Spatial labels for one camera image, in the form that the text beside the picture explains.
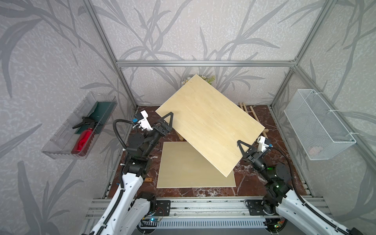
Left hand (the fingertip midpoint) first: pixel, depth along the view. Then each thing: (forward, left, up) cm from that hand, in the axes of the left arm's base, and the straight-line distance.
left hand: (170, 117), depth 65 cm
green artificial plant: (+47, -21, -14) cm, 54 cm away
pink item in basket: (-9, -70, -15) cm, 72 cm away
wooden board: (0, -19, -4) cm, 19 cm away
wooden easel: (-6, -5, -7) cm, 11 cm away
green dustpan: (+6, +34, -4) cm, 35 cm away
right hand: (-9, -30, -6) cm, 32 cm away
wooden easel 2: (+43, -50, -35) cm, 74 cm away
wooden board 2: (-9, -4, -36) cm, 37 cm away
